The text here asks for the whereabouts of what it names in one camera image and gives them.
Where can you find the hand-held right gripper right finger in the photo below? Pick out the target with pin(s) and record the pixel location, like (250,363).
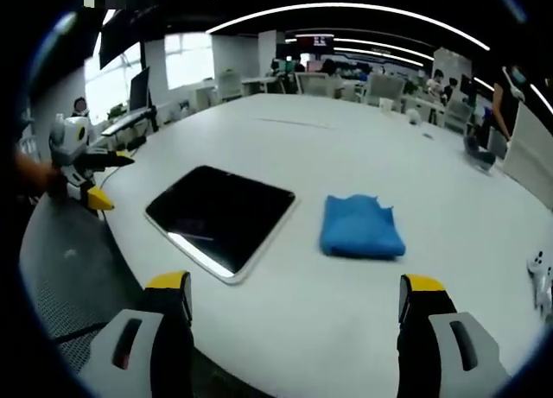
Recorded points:
(425,329)

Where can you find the blue cleaning cloth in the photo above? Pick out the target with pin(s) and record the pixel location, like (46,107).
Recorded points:
(360,227)

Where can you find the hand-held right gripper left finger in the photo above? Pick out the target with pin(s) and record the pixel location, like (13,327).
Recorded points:
(168,324)

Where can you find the black tray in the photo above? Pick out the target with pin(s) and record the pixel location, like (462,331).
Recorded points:
(220,219)

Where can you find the white game controller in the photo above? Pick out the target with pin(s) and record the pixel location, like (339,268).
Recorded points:
(541,281)

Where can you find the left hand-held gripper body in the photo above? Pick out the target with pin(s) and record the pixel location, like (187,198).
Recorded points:
(69,143)

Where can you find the black computer monitor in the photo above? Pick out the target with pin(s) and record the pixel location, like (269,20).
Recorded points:
(139,89)

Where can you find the dark object on table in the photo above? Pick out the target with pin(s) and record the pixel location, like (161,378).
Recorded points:
(478,154)

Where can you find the white partition panel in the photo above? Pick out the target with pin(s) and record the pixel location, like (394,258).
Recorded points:
(528,149)

